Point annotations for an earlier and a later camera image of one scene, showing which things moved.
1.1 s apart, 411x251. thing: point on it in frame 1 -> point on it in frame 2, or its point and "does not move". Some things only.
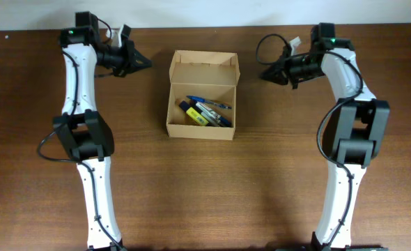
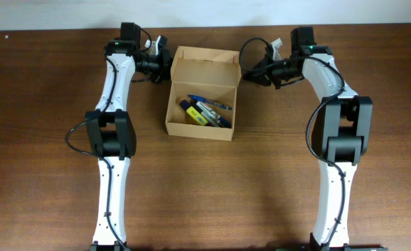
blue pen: [202, 100] does not move
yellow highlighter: [197, 116] does not move
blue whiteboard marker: [214, 115] does not move
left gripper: [132, 62] -> [166, 65]
